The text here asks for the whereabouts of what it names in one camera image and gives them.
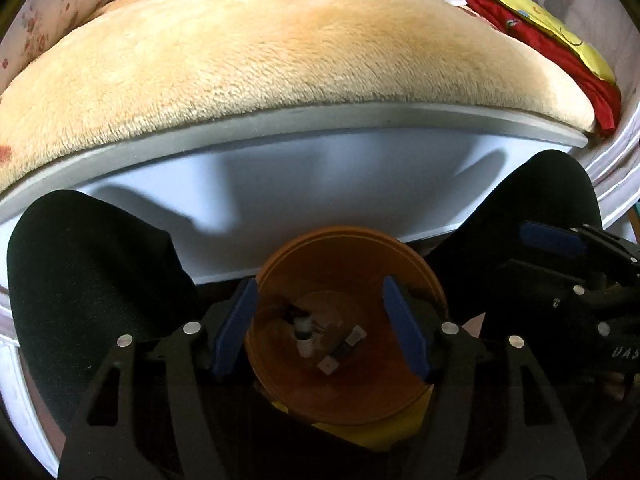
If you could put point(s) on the person's leg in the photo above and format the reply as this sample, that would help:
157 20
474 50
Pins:
90 270
525 195

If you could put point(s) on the person's right leg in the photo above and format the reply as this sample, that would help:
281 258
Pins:
525 195

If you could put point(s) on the floral plush blanket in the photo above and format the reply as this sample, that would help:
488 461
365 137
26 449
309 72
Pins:
300 60

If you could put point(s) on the small white bottle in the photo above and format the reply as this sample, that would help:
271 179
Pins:
303 332

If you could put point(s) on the yellow cloth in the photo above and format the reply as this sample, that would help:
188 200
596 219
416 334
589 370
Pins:
370 432

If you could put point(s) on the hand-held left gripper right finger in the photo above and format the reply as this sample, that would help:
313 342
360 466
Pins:
405 330

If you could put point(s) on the person's left leg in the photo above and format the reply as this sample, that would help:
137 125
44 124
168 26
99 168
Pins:
90 270

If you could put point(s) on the red blanket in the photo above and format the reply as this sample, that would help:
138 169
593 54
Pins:
560 60

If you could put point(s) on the white bed frame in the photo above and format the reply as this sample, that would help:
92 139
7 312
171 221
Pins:
325 185

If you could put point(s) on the grey mattress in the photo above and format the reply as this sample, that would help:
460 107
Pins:
350 120

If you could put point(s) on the orange plastic bin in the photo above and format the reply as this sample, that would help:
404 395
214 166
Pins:
350 260

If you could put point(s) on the floral pillow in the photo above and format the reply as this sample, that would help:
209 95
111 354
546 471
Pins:
55 15

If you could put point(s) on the small black white packet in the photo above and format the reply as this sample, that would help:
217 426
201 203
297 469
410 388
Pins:
345 347

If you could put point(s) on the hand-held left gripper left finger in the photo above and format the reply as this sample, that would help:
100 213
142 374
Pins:
235 330

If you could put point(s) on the yellow printed pillow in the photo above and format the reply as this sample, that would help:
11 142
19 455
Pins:
560 25

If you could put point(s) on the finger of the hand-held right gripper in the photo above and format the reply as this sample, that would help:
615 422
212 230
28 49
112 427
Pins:
540 280
550 237

